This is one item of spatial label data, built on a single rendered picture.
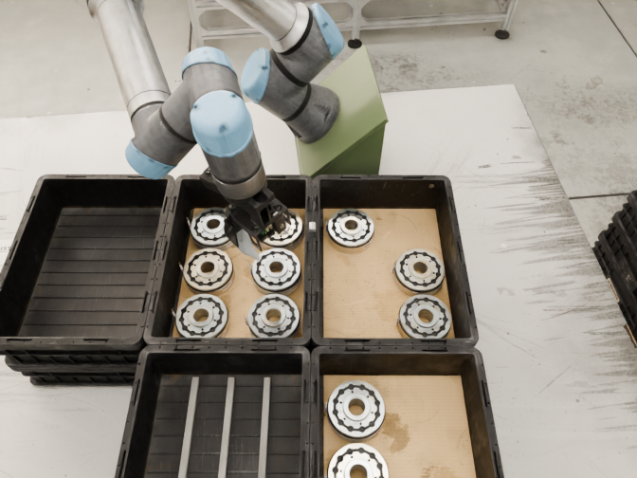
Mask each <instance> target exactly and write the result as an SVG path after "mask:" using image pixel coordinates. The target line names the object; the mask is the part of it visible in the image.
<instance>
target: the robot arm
mask: <svg viewBox="0 0 637 478"><path fill-rule="evenodd" d="M215 1H217V2H218V3H219V4H221V5H222V6H224V7H225V8H227V9H228V10H230V11H231V12H233V13H234V14H236V15H237V16H238V17H240V18H241V19H243V20H244V21H246V22H247V23H248V24H250V25H251V26H253V27H254V28H256V29H257V30H259V31H260V32H261V33H262V34H264V35H265V36H266V37H268V38H269V39H270V44H271V47H272V48H271V49H270V50H269V51H268V50H267V49H266V48H262V47H261V48H259V49H257V50H255V51H254V52H253V53H252V55H251V56H250V57H249V59H248V61H247V62H246V65H245V68H244V70H243V74H242V78H241V89H242V92H243V93H244V95H245V96H246V97H248V98H249V99H250V100H252V101H253V103H255V104H258V105H260V106H261V107H262V108H263V109H265V110H266V111H268V112H269V113H271V114H272V115H274V116H276V117H277V118H279V119H280V120H282V121H284V122H285V124H286V125H287V127H288V128H289V129H290V131H291V132H292V133H293V135H294V136H295V137H296V138H297V139H299V140H300V141H302V142H304V143H313V142H316V141H318V140H319V139H321V138H322V137H324V136H325V135H326V134H327V133H328V131H329V130H330V129H331V127H332V126H333V124H334V123H335V121H336V119H337V115H338V111H339V98H338V95H337V94H336V93H335V92H334V91H332V90H331V89H330V88H328V87H324V86H321V85H317V84H314V83H310V82H311V81H312V80H313V79H314V78H315V77H316V76H317V75H318V74H319V72H321V71H322V70H323V69H324V68H325V67H326V66H327V65H328V64H329V63H330V62H331V61H333V60H334V59H335V58H336V56H337V55H338V54H339V53H340V52H341V51H342V49H343V48H344V39H343V37H342V35H341V33H340V31H339V29H338V28H337V26H336V24H335V23H334V21H333V20H332V18H331V17H330V16H329V14H328V13H327V12H326V11H325V9H324V8H323V7H322V6H321V5H319V4H318V3H315V4H313V5H311V6H310V9H309V8H308V7H306V6H305V5H304V4H303V3H301V2H296V3H293V4H291V3H290V2H289V1H288V0H215ZM86 4H87V7H88V9H89V13H90V15H91V17H92V18H93V20H94V21H95V22H96V23H97V24H99V25H100V29H101V32H102V35H103V38H104V41H105V43H106V46H107V50H108V53H109V56H110V59H111V62H112V65H113V68H114V70H115V74H116V77H117V80H118V85H119V88H120V91H121V95H122V97H123V100H124V103H125V106H126V109H127V112H128V116H129V119H130V122H131V124H132V127H133V130H134V133H135V136H134V137H133V138H131V139H130V141H129V142H130V143H129V144H128V145H127V147H126V149H125V157H126V159H127V161H128V163H129V165H130V166H131V167H132V168H133V169H134V170H135V171H136V172H137V173H138V174H140V175H142V176H144V177H146V178H150V179H160V178H162V177H164V176H165V175H167V174H168V173H169V172H171V171H172V170H173V169H174V168H176V167H177V166H178V165H179V162H180V161H181V160H182V159H183V158H184V157H185V156H186V155H187V154H188V153H189V151H190V150H191V149H192V148H193V147H194V146H195V145H196V144H197V143H198V145H199V146H200V147H201V150H202V152H203V154H204V157H205V159H206V161H207V163H208V165H209V166H208V168H207V169H206V170H204V172H203V173H202V174H200V175H199V178H200V179H201V181H202V182H203V183H204V185H205V186H206V188H208V189H210V190H212V191H214V192H216V193H219V194H220V195H222V196H223V197H224V198H225V199H226V201H227V202H229V204H228V205H226V207H227V208H226V211H225V213H224V215H225V216H226V219H224V223H225V225H224V233H225V236H226V237H227V238H228V239H229V240H230V241H231V242H232V243H233V244H234V246H235V247H236V248H237V249H238V250H240V251H241V252H242V253H243V254H244V255H247V256H251V257H252V258H254V259H255V260H257V261H260V256H259V254H258V252H257V251H256V249H255V248H254V247H253V246H255V247H256V248H257V249H258V250H259V251H260V252H262V248H261V245H260V242H261V243H262V242H263V241H264V240H265V239H267V238H270V237H271V236H272V235H273V236H274V235H275V233H276V232H277V233H278V234H281V233H282V232H284V233H286V234H289V232H288V231H287V229H286V225H285V222H286V223H287V224H289V225H290V226H291V225H292V223H291V219H290V215H289V211H288V208H287V207H285V206H284V204H283V203H282V202H280V201H279V200H278V199H277V198H275V195H274V193H272V192H271V191H270V190H269V189H267V181H266V174H265V170H264V165H263V161H262V157H261V155H262V153H261V151H260V150H259V147H258V143H257V139H256V137H255V133H254V130H253V122H252V117H251V115H250V113H249V111H248V109H247V108H246V104H245V102H244V99H243V96H242V92H241V89H240V86H239V84H238V77H237V74H236V72H235V70H234V69H233V67H232V65H231V62H230V60H229V58H228V56H227V55H226V54H225V53H224V52H223V51H222V50H219V49H217V48H214V47H208V46H205V47H199V48H197V49H195V50H193V51H191V52H190V53H189V54H188V55H187V56H186V57H185V58H184V60H183V63H182V67H181V69H182V72H181V77H182V80H183V82H182V83H181V84H180V85H179V86H178V87H177V88H176V89H175V90H174V91H173V93H171V90H170V88H169V86H168V83H167V80H166V78H165V75H164V72H163V70H162V67H161V64H160V61H159V60H158V57H157V54H156V51H155V47H154V44H153V42H152V39H151V36H150V33H149V31H148V29H147V26H146V23H145V21H144V18H143V13H144V2H143V0H86ZM284 212H286V215H287V217H285V216H284V215H283V213H284ZM284 221H285V222H284ZM252 237H253V238H254V239H255V240H256V242H257V243H255V242H254V241H253V239H252ZM251 243H252V244H251ZM252 245H253V246H252Z"/></svg>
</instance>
